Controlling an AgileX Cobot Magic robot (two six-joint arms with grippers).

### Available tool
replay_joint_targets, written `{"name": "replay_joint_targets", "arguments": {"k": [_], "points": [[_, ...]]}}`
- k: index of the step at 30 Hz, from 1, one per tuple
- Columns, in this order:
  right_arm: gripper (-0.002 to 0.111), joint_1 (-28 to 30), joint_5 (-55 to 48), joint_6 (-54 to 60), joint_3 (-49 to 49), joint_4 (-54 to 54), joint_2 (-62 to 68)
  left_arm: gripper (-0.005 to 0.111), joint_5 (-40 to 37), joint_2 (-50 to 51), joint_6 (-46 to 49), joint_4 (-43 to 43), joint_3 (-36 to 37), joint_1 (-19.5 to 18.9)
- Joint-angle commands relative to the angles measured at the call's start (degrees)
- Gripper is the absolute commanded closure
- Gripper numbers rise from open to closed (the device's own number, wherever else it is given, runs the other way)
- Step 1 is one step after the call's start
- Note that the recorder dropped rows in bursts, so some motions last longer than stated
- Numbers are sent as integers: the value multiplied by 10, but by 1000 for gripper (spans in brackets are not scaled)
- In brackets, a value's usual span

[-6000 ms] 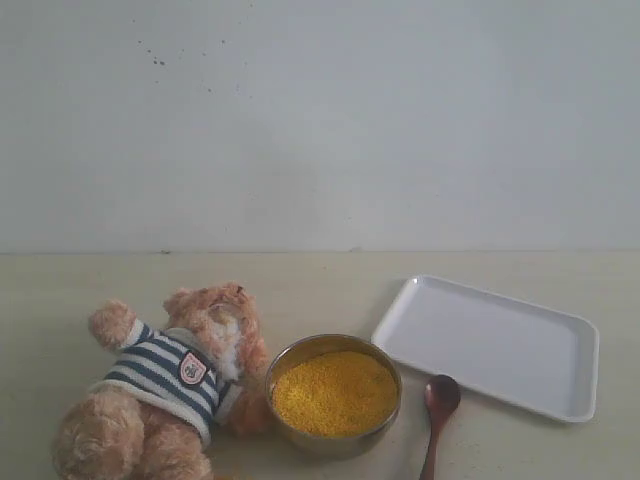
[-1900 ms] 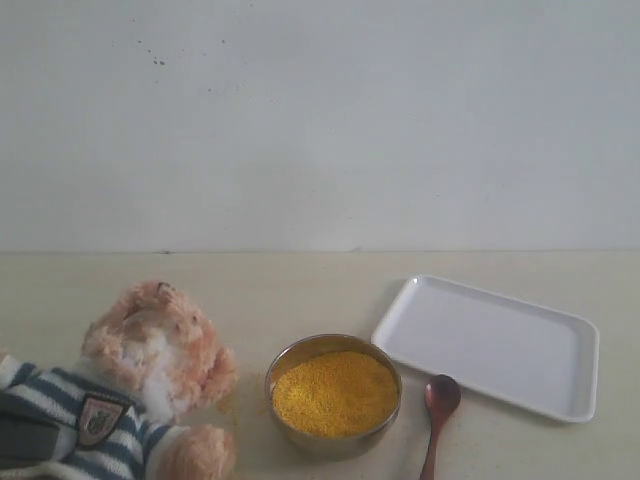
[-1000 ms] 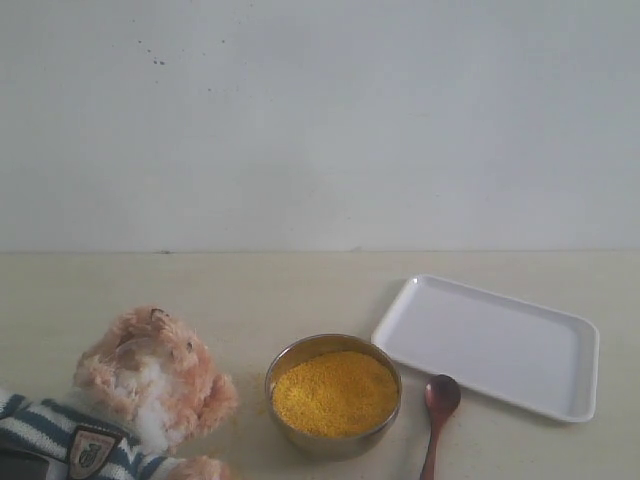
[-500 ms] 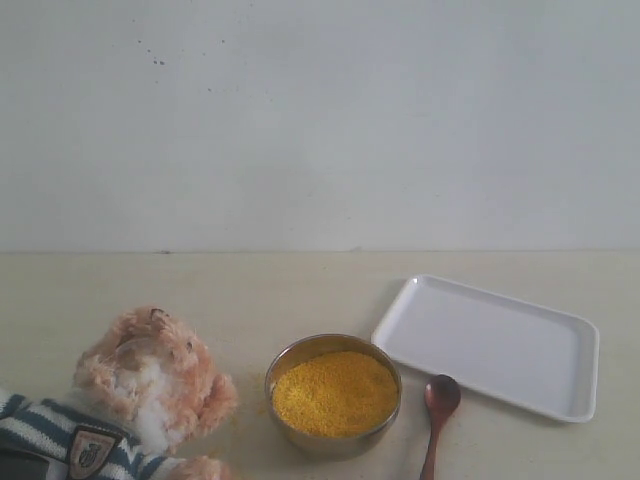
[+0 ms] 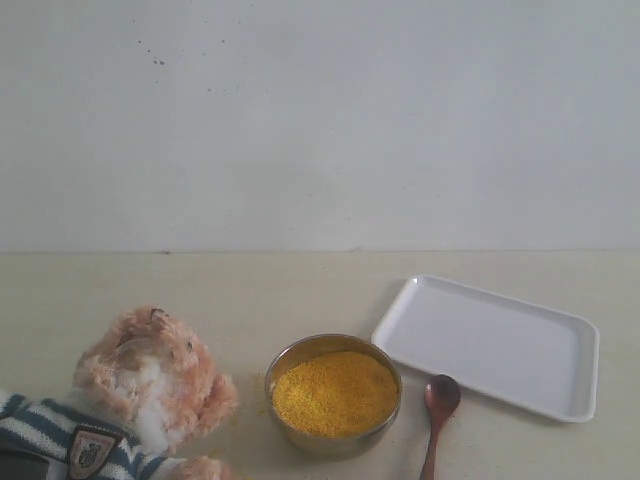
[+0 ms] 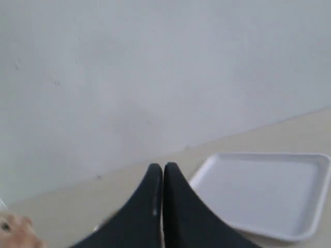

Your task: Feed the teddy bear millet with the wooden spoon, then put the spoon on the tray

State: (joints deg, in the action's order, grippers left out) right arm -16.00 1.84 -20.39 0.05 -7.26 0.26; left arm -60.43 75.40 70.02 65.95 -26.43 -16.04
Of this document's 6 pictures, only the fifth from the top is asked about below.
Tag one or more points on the stainless steel bowl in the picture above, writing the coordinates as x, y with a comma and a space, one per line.
306, 349

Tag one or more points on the teddy bear striped sweater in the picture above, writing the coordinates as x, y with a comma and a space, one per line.
145, 388

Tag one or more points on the yellow millet grains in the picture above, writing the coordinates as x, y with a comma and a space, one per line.
336, 395

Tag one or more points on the white rectangular tray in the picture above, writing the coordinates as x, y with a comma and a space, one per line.
535, 358

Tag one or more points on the brown wooden spoon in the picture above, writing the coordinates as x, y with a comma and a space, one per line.
442, 397

